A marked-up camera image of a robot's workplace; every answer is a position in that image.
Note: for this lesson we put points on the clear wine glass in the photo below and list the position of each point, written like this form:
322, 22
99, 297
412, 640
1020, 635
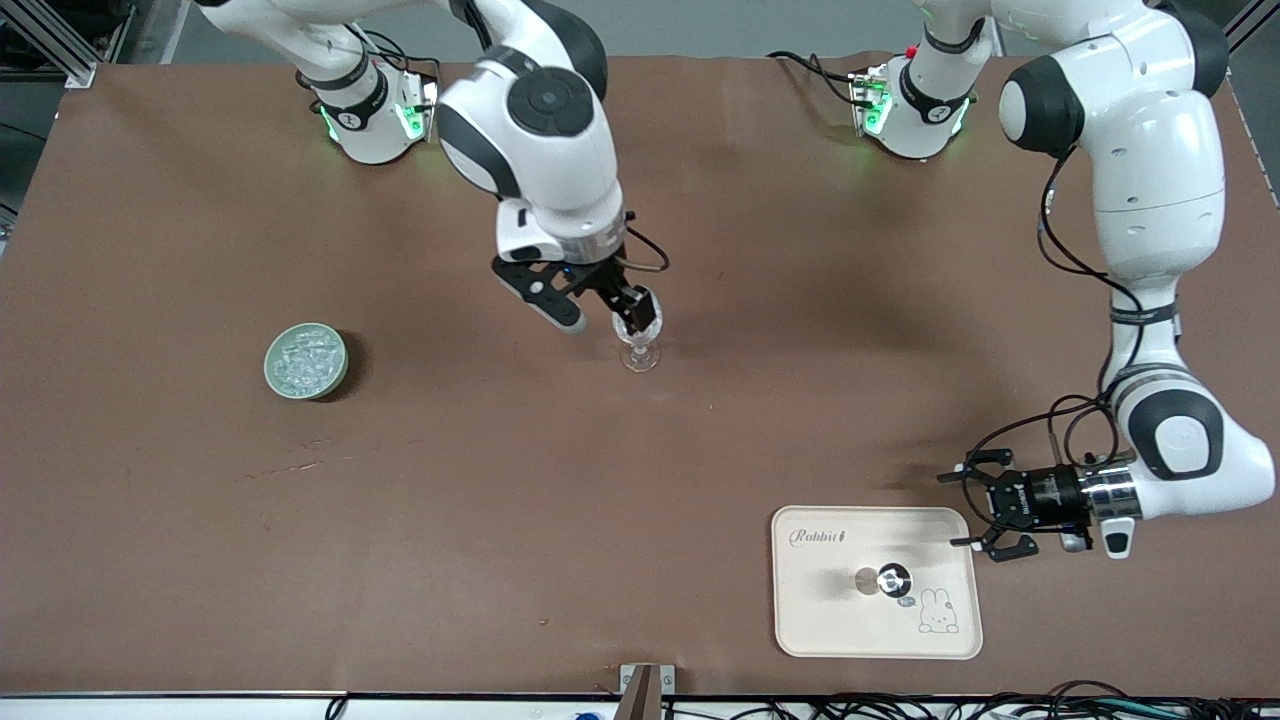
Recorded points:
640, 355

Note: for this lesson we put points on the green round bowl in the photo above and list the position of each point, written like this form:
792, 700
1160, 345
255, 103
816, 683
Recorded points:
270, 365

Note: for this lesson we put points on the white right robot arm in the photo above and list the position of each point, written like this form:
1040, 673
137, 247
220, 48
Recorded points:
550, 180

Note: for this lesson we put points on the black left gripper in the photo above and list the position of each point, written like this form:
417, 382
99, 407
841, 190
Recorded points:
1040, 494

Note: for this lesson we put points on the grey metal table bracket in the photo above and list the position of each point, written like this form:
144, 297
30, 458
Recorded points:
668, 680

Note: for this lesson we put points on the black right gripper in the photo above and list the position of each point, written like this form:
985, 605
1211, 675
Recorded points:
606, 279

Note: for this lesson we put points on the brown table cover cloth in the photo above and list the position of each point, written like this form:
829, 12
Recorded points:
400, 500

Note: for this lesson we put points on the cream rabbit print tray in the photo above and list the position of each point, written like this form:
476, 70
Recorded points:
830, 620

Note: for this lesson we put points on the clear ice cubes pile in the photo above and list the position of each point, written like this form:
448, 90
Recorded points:
305, 360

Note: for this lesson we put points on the silver metal jigger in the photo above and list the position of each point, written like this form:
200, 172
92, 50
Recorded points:
893, 578

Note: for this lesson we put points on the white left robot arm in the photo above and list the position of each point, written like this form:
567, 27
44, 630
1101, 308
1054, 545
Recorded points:
1160, 200

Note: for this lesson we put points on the aluminium frame profile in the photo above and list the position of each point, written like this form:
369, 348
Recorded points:
1250, 25
70, 65

